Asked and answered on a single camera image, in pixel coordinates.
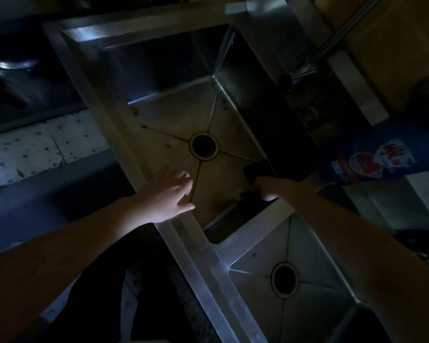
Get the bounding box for person's right hand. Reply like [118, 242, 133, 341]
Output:
[251, 176, 298, 203]

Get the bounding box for person's left hand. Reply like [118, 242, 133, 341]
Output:
[133, 166, 196, 225]

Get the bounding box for dark scrubbing sponge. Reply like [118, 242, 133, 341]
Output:
[242, 159, 273, 187]

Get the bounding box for person's left forearm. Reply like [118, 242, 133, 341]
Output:
[0, 195, 141, 343]

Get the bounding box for person's right forearm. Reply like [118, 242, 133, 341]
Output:
[289, 182, 429, 343]

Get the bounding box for round sink drain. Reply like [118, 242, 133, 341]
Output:
[271, 262, 300, 300]
[189, 131, 220, 162]

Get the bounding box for person's dark trousers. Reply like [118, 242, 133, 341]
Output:
[45, 225, 206, 343]

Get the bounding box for stainless steel double sink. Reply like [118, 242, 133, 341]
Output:
[42, 0, 392, 343]

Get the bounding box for blue detergent bottle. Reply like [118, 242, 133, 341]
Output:
[328, 119, 429, 187]

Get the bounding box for chrome sink faucet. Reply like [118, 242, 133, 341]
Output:
[279, 0, 385, 92]

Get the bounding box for dark metal pot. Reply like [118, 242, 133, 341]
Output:
[0, 55, 80, 120]

